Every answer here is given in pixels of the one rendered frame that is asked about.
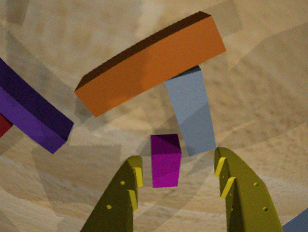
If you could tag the purple rod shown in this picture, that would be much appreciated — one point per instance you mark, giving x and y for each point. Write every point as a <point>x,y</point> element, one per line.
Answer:
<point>30,112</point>

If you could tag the dark red rod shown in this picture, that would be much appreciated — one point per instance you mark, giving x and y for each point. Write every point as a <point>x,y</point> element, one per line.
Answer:
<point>5,125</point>

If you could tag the grey rectangular rod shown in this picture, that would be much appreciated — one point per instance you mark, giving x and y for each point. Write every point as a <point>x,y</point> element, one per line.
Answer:
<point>189,99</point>

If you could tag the orange rod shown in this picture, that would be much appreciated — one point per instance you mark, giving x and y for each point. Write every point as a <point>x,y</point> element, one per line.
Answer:
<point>153,60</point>

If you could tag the magenta rectangular block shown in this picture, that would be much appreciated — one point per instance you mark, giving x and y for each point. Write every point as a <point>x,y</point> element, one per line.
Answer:
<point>166,158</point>

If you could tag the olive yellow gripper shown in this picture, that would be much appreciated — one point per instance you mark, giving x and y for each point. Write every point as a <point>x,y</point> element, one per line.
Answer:
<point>249,207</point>

